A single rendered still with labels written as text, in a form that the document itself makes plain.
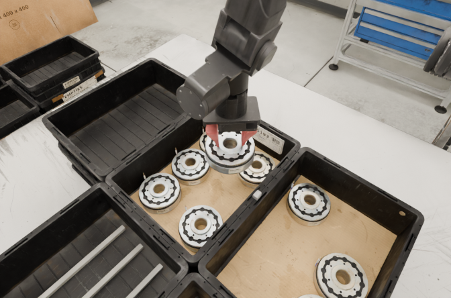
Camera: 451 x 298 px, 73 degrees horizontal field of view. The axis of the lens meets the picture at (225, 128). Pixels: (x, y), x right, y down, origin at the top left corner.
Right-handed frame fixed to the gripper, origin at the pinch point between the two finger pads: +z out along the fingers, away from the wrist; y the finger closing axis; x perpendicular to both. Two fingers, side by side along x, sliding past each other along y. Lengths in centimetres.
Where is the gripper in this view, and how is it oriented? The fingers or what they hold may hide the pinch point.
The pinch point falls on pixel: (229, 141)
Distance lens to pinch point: 61.8
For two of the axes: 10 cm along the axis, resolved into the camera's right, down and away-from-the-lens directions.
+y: 10.0, -0.4, 0.4
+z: 0.0, 6.8, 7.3
